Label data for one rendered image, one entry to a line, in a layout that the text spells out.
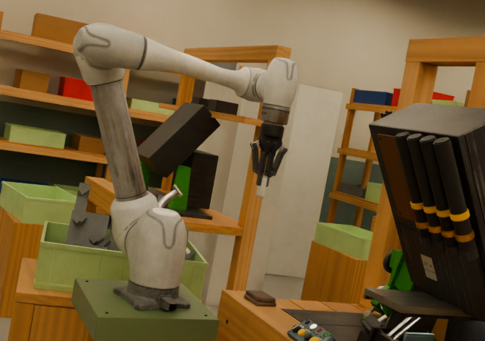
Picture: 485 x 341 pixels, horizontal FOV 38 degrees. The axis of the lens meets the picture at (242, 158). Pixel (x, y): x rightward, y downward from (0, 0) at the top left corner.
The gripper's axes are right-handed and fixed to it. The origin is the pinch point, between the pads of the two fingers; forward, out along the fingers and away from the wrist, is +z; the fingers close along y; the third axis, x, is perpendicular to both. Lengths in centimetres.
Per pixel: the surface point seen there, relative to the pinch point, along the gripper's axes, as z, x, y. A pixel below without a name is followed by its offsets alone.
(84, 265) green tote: 42, -48, 40
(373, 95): -81, -534, -410
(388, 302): 19, 60, -10
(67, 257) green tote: 40, -49, 46
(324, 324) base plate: 41, 9, -27
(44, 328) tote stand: 64, -43, 52
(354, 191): 41, -540, -412
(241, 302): 41.3, -10.4, -5.8
